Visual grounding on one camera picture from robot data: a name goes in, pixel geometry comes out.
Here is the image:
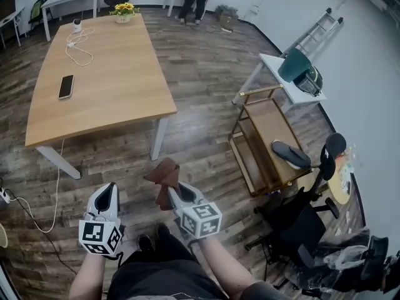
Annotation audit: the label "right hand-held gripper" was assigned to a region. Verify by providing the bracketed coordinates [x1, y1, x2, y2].
[167, 181, 224, 240]

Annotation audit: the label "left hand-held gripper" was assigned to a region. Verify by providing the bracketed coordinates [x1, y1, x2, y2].
[77, 182, 124, 258]

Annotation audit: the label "brown cloth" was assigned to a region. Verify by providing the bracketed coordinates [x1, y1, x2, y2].
[143, 157, 181, 212]

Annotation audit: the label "person's left forearm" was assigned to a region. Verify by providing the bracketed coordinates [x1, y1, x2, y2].
[67, 253, 109, 300]

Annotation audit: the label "person's right forearm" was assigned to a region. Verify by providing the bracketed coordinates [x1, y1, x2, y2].
[196, 236, 260, 300]

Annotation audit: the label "wooden table with white legs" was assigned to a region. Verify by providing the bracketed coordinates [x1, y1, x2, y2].
[24, 12, 178, 180]

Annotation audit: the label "person's right shoe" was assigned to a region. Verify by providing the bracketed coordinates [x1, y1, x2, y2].
[154, 222, 171, 240]

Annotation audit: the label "person's shoe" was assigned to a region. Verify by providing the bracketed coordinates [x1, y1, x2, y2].
[137, 233, 154, 253]
[154, 222, 171, 240]

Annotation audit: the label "person's left shoe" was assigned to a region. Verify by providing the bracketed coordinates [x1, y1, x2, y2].
[137, 233, 154, 253]

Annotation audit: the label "person's black trousers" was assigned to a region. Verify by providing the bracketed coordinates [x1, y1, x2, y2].
[107, 229, 228, 300]

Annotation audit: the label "grey slipper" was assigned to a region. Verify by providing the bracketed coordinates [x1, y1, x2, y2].
[271, 139, 312, 170]

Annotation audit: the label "gold shelf cart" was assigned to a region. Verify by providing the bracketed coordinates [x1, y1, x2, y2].
[227, 84, 313, 198]

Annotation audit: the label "person's grey shirt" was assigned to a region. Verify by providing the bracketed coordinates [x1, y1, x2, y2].
[242, 281, 293, 300]

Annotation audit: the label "smartphone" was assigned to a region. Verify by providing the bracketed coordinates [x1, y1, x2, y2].
[57, 74, 75, 101]

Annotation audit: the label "round yellow table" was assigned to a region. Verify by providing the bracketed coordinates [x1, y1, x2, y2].
[326, 154, 354, 206]

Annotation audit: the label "white side table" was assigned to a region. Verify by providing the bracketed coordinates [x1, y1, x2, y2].
[231, 53, 328, 112]

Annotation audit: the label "black domed appliance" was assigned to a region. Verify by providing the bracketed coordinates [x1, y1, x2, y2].
[293, 66, 323, 97]

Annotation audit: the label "cardboard box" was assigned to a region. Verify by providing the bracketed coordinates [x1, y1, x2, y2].
[214, 4, 240, 29]

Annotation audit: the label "sunflower pot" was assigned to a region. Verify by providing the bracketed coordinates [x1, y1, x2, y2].
[109, 2, 141, 24]

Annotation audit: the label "green folding chair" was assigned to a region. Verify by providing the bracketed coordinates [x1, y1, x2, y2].
[27, 0, 53, 28]

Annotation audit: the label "aluminium ladder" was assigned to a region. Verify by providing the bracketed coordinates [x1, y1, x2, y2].
[279, 7, 344, 62]

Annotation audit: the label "long white cable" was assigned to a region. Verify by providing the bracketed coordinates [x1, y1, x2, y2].
[14, 138, 66, 233]

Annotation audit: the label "black floor cable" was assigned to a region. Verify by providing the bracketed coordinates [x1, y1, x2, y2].
[6, 189, 78, 274]

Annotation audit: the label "white charger cable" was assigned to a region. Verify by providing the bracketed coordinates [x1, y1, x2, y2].
[64, 26, 96, 67]

